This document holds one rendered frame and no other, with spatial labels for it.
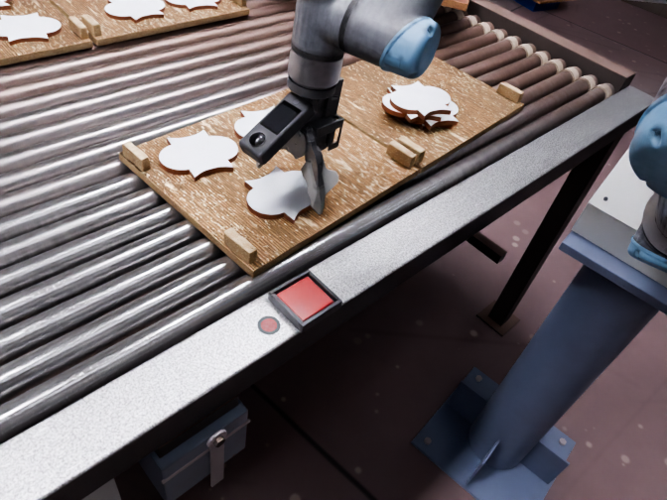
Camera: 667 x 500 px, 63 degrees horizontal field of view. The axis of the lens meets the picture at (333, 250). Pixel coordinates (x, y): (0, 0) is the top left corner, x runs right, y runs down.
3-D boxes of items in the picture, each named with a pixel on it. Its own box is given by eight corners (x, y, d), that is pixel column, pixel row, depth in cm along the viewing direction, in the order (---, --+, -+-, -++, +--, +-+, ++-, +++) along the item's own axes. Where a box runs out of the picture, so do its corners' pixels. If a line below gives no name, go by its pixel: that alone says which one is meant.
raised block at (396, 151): (414, 166, 104) (418, 154, 102) (409, 170, 102) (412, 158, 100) (390, 151, 106) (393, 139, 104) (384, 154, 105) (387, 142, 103)
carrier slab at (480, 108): (522, 110, 129) (525, 104, 127) (420, 174, 105) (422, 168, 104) (407, 48, 143) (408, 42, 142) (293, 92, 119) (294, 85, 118)
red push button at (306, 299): (333, 307, 80) (334, 301, 79) (302, 326, 76) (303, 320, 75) (306, 281, 82) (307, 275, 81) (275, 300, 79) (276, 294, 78)
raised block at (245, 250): (257, 261, 81) (258, 247, 79) (247, 266, 80) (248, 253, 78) (231, 238, 83) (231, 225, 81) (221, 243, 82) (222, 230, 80)
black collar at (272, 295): (340, 308, 80) (342, 301, 78) (301, 333, 75) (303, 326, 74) (307, 276, 83) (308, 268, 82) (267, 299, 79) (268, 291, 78)
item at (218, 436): (251, 462, 86) (256, 406, 73) (173, 523, 78) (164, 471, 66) (209, 411, 91) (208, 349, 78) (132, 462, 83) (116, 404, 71)
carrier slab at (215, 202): (417, 176, 104) (419, 169, 103) (252, 279, 80) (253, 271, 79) (291, 92, 118) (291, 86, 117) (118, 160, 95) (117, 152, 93)
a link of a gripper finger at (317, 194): (351, 203, 89) (335, 148, 86) (327, 216, 86) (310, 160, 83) (337, 203, 92) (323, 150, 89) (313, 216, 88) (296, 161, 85)
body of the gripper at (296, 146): (338, 151, 89) (354, 82, 81) (301, 168, 84) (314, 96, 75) (306, 129, 92) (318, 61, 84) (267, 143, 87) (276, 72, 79)
